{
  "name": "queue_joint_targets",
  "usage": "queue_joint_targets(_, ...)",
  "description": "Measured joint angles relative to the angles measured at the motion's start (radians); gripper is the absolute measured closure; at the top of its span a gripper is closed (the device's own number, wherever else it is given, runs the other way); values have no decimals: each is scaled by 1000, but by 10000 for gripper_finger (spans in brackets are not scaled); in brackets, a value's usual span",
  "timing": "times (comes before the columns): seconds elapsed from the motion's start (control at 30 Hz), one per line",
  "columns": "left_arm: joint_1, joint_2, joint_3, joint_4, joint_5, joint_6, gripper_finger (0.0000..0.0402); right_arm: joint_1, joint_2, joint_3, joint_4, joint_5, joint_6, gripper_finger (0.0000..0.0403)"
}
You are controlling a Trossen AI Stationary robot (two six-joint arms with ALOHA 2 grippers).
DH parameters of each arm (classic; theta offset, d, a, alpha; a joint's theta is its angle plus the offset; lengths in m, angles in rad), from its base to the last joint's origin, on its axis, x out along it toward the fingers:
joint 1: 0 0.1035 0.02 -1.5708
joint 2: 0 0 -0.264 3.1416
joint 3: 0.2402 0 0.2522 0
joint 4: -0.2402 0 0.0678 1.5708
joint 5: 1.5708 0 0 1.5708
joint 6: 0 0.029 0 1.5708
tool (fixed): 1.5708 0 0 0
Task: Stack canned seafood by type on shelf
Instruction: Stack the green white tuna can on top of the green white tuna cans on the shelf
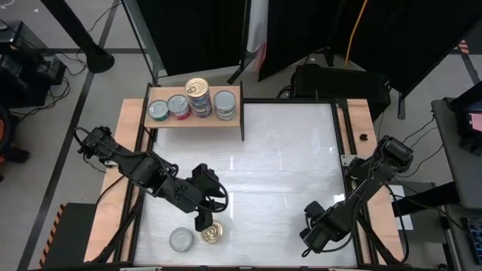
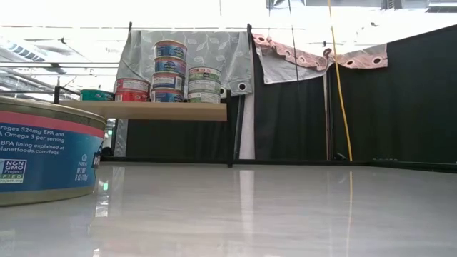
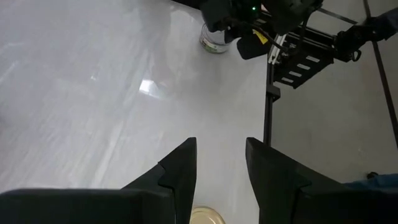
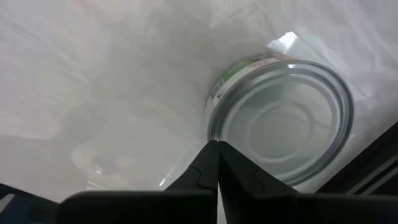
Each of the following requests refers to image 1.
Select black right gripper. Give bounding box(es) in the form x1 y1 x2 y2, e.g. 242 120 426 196
299 200 354 260

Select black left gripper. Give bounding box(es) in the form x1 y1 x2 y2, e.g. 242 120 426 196
175 163 230 233

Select teal skipjack tuna can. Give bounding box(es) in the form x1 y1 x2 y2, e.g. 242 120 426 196
147 99 170 123

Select black electronics stack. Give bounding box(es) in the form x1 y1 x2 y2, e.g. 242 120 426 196
0 20 68 108

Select white paper sheet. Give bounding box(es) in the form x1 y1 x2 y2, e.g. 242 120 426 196
386 183 414 231

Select black mat orange stripes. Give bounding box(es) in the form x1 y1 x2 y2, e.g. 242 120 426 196
37 202 98 270

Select black equipment case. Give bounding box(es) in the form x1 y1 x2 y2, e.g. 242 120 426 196
290 63 392 120

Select gray desk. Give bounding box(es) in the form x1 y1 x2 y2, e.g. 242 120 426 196
431 96 482 211

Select black keyboard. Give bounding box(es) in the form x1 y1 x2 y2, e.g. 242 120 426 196
461 216 482 266

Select thin black tripod leg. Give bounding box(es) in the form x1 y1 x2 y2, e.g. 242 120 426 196
119 0 158 86
227 0 252 85

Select laptop with pink screen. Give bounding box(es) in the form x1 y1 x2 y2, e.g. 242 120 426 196
450 81 482 156

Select black curtain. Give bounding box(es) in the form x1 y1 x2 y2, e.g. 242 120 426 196
136 0 252 76
258 0 482 95

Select black stand with round base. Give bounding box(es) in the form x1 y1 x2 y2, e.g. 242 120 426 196
40 0 116 75

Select pink white curtain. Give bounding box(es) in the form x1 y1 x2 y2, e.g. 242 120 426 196
245 0 270 72

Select orange black vacuum cleaner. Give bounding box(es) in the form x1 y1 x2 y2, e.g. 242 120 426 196
0 107 31 184

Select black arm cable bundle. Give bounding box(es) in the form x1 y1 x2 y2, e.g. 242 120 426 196
92 175 146 263
346 176 410 265

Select black table frame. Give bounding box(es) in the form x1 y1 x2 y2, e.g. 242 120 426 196
126 96 368 271

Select black floor cables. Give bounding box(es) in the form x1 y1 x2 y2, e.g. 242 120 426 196
11 52 90 117
395 112 446 178

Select yellow cable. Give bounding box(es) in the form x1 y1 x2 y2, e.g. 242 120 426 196
344 0 369 69

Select gray metal post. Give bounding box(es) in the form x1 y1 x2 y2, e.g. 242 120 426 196
124 0 167 76

